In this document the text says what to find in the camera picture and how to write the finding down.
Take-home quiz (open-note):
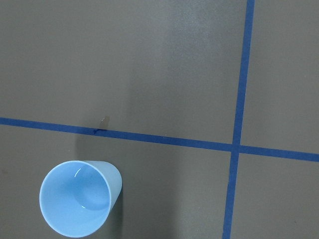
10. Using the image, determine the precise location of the light blue plastic cup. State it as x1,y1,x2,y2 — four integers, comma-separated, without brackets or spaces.
39,160,123,238

